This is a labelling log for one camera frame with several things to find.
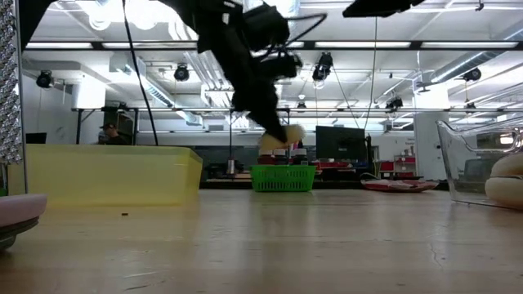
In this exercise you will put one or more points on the green plastic basket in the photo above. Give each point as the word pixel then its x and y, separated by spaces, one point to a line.
pixel 282 179

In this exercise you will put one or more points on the dark colouring bottle black tip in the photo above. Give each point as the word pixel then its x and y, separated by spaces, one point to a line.
pixel 300 159

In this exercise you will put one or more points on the yellow translucent plastic bin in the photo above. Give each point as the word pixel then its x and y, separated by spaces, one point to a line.
pixel 114 175

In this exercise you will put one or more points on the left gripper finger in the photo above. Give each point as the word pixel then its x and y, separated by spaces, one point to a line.
pixel 263 114

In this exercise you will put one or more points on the red snack packet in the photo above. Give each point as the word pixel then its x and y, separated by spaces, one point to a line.
pixel 400 185

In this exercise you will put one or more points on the black monitor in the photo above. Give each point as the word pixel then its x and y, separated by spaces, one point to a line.
pixel 341 143

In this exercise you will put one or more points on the clear plastic bin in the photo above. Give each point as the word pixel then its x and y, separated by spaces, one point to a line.
pixel 470 163

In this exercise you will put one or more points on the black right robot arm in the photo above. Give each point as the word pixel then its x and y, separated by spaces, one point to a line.
pixel 380 7

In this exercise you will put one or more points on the person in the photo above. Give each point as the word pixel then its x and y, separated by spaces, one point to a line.
pixel 112 136

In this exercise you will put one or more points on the pink and chrome toaster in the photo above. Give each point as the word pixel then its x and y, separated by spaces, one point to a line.
pixel 20 210

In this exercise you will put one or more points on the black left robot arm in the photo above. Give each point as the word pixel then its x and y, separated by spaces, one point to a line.
pixel 212 8

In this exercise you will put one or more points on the red food colouring bottle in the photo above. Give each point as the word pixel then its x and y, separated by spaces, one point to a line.
pixel 265 159

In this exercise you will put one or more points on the black overhead crossbeam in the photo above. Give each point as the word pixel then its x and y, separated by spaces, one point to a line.
pixel 309 45

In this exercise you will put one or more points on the black ceiling spotlight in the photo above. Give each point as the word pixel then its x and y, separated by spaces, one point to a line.
pixel 394 103
pixel 323 67
pixel 472 74
pixel 44 78
pixel 181 72

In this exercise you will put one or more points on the mint green frosted donut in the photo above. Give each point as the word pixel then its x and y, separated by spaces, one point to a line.
pixel 294 132

